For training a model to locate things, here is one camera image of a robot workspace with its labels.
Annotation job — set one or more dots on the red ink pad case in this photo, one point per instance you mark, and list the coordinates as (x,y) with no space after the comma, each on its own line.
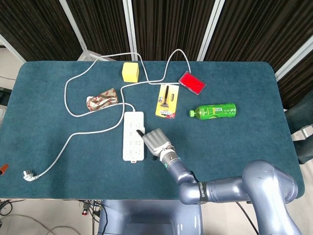
(192,82)

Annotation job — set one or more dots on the white power strip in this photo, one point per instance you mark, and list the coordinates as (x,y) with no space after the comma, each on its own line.
(129,147)

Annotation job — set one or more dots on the white power plug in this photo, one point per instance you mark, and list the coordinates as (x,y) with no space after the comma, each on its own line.
(29,176)

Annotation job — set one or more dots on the yellow sponge cube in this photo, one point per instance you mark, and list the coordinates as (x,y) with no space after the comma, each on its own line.
(130,73)

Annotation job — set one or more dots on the black box device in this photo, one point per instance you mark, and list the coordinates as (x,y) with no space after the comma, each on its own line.
(3,96)

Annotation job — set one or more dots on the razor in yellow blister pack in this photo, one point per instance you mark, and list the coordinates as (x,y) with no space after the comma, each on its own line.
(166,102)

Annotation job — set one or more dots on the green drink bottle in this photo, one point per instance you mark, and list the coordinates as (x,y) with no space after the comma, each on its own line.
(215,111)

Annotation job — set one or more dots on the teal table mat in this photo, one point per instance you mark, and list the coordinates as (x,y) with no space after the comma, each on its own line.
(97,176)

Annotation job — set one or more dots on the dark teal chair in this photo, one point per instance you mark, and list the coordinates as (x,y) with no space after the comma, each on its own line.
(300,117)

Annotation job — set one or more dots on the gold red foil wrapper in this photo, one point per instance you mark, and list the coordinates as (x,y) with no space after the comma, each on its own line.
(101,100)

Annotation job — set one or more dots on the red button connector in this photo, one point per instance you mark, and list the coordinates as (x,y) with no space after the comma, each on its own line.
(84,211)

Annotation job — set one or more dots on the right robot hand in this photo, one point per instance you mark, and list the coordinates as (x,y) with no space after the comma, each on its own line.
(156,142)

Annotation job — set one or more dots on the blue-grey robot torso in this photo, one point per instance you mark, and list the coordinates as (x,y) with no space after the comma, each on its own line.
(146,218)

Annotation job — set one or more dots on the white partition post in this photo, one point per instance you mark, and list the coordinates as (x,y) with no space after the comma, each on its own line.
(74,25)
(211,24)
(129,24)
(293,60)
(12,49)

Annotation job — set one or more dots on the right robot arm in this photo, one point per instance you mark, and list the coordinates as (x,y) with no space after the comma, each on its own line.
(220,191)

